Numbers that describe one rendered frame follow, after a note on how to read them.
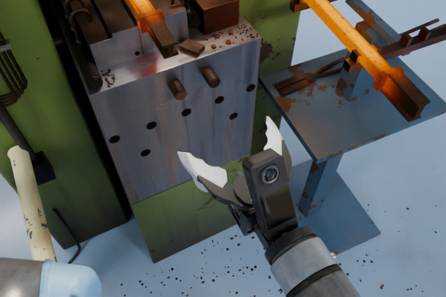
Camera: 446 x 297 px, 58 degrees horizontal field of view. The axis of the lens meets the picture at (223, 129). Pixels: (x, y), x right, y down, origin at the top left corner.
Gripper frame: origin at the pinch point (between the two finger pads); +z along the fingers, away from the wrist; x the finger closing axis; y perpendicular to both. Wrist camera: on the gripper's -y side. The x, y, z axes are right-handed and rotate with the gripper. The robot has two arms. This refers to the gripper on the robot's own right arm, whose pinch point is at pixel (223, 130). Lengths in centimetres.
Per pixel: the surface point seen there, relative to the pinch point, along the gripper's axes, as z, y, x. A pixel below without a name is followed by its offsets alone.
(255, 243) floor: 15, 100, 21
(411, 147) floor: 22, 100, 106
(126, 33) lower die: 30.6, 1.9, -5.3
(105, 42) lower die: 30.6, 2.4, -9.6
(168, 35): 22.7, -1.3, 0.5
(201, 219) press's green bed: 25, 81, 4
